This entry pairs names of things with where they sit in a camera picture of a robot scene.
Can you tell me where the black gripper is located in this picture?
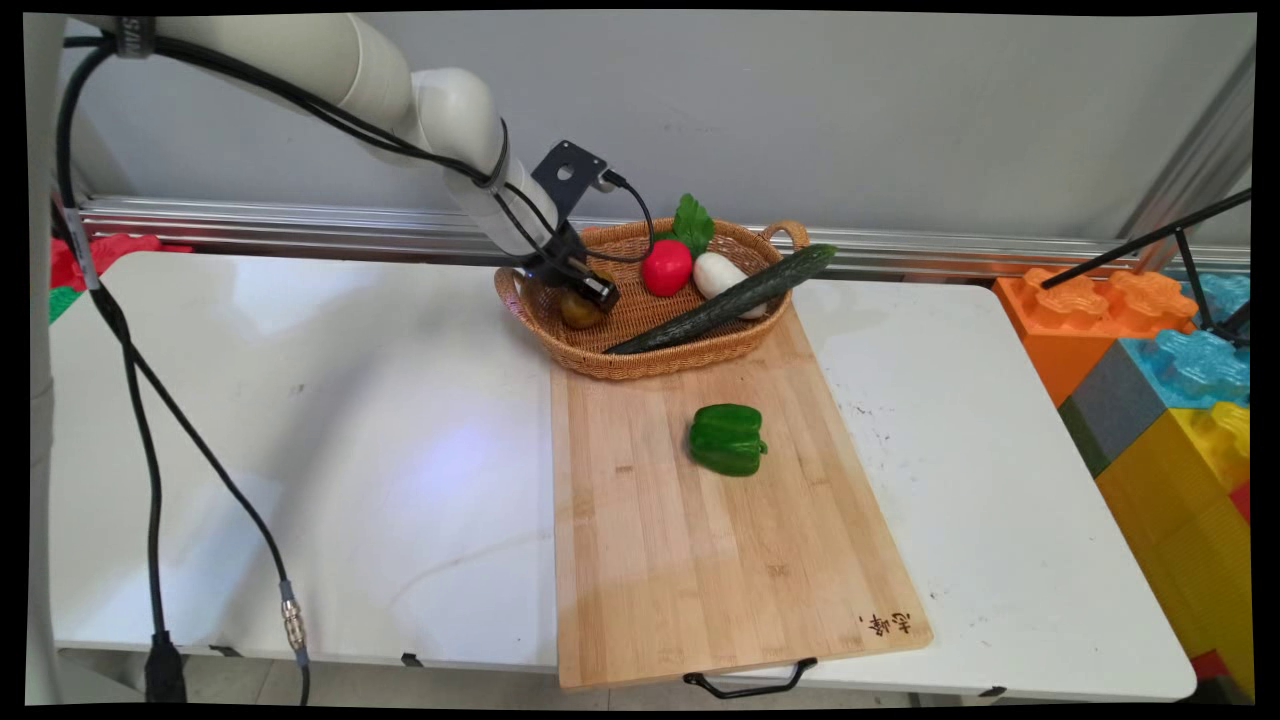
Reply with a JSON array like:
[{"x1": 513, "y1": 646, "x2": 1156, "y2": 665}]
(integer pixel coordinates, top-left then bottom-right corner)
[{"x1": 520, "y1": 222, "x2": 622, "y2": 310}]

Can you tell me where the brown potato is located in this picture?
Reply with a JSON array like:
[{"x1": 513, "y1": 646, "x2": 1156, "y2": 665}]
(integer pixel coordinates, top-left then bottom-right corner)
[{"x1": 558, "y1": 286, "x2": 607, "y2": 332}]

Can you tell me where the green bell pepper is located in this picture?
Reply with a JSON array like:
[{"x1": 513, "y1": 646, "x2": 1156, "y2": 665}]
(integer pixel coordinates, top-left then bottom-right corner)
[{"x1": 688, "y1": 403, "x2": 769, "y2": 478}]

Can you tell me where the woven wicker basket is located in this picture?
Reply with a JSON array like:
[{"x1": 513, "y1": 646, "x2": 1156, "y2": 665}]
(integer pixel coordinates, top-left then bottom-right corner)
[{"x1": 494, "y1": 218, "x2": 811, "y2": 381}]

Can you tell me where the red radish with green leaf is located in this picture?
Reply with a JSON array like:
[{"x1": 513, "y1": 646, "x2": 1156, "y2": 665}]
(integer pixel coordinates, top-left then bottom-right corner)
[{"x1": 641, "y1": 193, "x2": 717, "y2": 298}]

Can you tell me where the white eggplant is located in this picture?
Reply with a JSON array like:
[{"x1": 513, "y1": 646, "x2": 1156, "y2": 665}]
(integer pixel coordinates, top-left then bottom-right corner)
[{"x1": 692, "y1": 252, "x2": 769, "y2": 321}]

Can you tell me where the dark green cucumber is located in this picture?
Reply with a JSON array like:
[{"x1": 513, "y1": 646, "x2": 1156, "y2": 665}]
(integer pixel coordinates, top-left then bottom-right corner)
[{"x1": 603, "y1": 244, "x2": 839, "y2": 357}]

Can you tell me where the orange foam building block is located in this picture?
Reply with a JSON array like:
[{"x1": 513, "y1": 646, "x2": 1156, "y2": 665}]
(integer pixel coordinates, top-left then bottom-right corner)
[{"x1": 992, "y1": 267, "x2": 1199, "y2": 407}]

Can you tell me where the grey foam building block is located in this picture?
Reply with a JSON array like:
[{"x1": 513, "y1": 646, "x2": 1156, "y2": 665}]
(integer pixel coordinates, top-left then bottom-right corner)
[{"x1": 1058, "y1": 342, "x2": 1167, "y2": 478}]

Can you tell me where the black tripod stand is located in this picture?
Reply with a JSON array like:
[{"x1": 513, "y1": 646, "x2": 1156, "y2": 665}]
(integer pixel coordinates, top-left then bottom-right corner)
[{"x1": 1040, "y1": 188, "x2": 1254, "y2": 347}]

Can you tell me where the blue foam building block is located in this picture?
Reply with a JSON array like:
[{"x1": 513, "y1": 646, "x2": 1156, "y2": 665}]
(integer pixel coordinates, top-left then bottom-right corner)
[{"x1": 1120, "y1": 272, "x2": 1253, "y2": 411}]

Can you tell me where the black wrist camera mount plate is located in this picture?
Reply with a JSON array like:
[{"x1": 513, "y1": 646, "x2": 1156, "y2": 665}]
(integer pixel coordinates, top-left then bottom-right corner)
[{"x1": 531, "y1": 140, "x2": 614, "y2": 218}]

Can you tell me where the bamboo cutting board black handle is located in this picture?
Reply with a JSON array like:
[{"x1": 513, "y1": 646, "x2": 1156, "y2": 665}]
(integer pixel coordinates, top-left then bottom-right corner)
[{"x1": 548, "y1": 300, "x2": 934, "y2": 699}]

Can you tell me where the aluminium frame rail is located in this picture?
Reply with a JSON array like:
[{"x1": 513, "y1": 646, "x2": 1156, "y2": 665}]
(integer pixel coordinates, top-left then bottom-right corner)
[{"x1": 75, "y1": 195, "x2": 1253, "y2": 281}]

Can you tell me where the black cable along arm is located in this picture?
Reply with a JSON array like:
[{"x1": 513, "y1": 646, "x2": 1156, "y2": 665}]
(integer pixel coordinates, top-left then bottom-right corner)
[{"x1": 55, "y1": 35, "x2": 657, "y2": 281}]

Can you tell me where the thin black cable metal connector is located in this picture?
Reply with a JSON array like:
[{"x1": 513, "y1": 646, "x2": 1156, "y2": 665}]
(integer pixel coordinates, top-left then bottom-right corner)
[{"x1": 100, "y1": 300, "x2": 313, "y2": 706}]

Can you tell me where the thick black hanging cable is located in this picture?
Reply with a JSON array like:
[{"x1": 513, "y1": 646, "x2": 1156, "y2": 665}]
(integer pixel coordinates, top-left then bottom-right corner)
[{"x1": 52, "y1": 195, "x2": 189, "y2": 703}]

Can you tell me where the aluminium frame post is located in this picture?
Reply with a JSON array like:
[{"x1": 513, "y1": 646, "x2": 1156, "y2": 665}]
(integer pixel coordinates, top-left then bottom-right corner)
[{"x1": 1115, "y1": 45, "x2": 1257, "y2": 271}]

